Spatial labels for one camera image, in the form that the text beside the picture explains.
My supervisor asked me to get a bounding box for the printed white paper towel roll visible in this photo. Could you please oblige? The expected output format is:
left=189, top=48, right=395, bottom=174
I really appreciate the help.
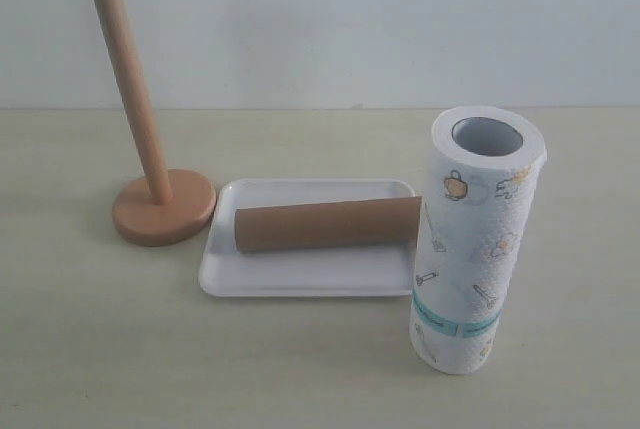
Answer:
left=409, top=106, right=547, bottom=375

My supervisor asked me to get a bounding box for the white rectangular plastic tray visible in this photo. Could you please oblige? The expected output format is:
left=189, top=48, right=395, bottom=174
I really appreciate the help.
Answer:
left=198, top=178, right=415, bottom=297

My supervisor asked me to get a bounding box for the brown cardboard tube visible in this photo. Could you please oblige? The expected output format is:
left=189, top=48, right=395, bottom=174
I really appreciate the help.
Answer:
left=234, top=196, right=421, bottom=253

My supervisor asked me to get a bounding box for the wooden paper towel holder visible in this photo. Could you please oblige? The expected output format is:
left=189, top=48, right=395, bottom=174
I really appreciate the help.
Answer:
left=93, top=0, right=216, bottom=247

